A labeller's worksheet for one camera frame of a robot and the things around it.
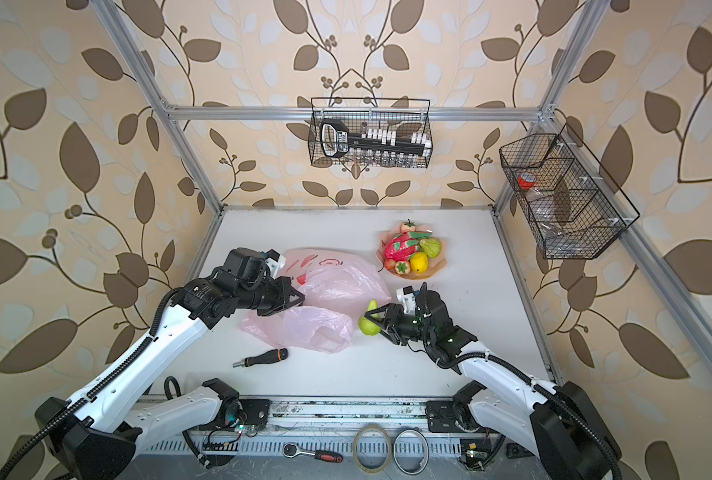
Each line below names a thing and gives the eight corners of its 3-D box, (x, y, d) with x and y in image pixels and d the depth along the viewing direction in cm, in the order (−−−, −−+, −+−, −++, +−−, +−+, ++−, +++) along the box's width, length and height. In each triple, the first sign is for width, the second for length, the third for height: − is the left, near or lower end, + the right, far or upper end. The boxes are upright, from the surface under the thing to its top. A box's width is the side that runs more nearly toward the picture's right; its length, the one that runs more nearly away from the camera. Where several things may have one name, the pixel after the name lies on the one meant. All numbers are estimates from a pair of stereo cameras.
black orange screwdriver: (235, 372, 83) (232, 369, 81) (236, 362, 85) (232, 359, 83) (288, 359, 85) (286, 356, 83) (288, 349, 87) (286, 346, 85)
